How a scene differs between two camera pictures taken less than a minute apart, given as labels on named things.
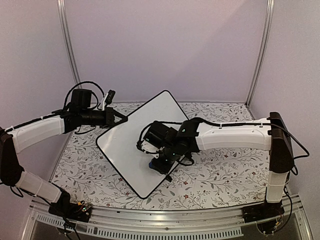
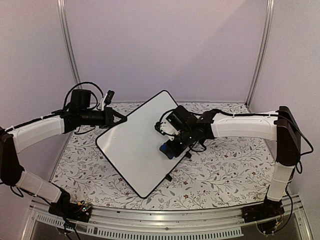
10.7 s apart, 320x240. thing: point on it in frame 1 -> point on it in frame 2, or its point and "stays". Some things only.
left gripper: (109, 118) stays
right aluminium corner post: (263, 52) stays
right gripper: (164, 169) -> (178, 151)
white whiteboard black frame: (119, 144) stays
